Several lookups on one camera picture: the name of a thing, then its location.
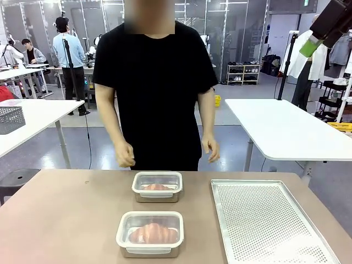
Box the lidded steel container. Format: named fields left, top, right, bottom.
left=115, top=211, right=185, bottom=254
left=131, top=171, right=184, bottom=197

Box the white background desk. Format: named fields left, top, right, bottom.
left=0, top=64, right=54, bottom=100

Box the wooden shoe rack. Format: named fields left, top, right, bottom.
left=226, top=63, right=261, bottom=86

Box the black round stool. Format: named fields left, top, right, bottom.
left=0, top=168, right=41, bottom=206

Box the large white table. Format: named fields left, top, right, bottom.
left=224, top=98, right=352, bottom=179

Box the person's right hand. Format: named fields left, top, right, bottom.
left=114, top=140, right=136, bottom=168

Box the steel rectangular container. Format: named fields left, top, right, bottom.
left=119, top=245, right=181, bottom=259
left=134, top=191, right=181, bottom=204

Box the perforated aluminium baking tray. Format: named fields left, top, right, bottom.
left=210, top=179, right=342, bottom=264

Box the black utility cart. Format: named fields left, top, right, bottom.
left=318, top=79, right=349, bottom=122

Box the black tripod pole with cable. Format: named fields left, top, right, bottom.
left=61, top=38, right=92, bottom=170

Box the near lidded steel container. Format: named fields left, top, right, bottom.
left=115, top=211, right=185, bottom=254

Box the person's left hand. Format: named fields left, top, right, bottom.
left=201, top=134, right=221, bottom=163

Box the person's left forearm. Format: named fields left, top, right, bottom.
left=201, top=108, right=217, bottom=138

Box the flat yellow crate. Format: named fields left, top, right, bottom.
left=327, top=122, right=352, bottom=135

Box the golden croissant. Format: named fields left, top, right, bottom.
left=141, top=183, right=175, bottom=191
left=128, top=222, right=178, bottom=244

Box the person's right forearm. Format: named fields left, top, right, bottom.
left=99, top=108, right=127, bottom=144

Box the white table with grey leg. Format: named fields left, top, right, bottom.
left=0, top=98, right=85, bottom=169

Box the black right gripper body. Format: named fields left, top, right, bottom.
left=309, top=0, right=352, bottom=49

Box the person in black T-shirt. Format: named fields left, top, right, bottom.
left=92, top=19, right=220, bottom=172

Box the seated person in grey jacket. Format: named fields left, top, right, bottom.
left=21, top=38, right=47, bottom=67

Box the black bag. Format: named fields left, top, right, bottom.
left=262, top=54, right=282, bottom=78

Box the grey mesh basket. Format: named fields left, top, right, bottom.
left=0, top=106, right=26, bottom=135

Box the far lidded steel container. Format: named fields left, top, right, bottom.
left=131, top=171, right=184, bottom=197

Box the man in light blue shirt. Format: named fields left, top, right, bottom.
left=52, top=16, right=91, bottom=117

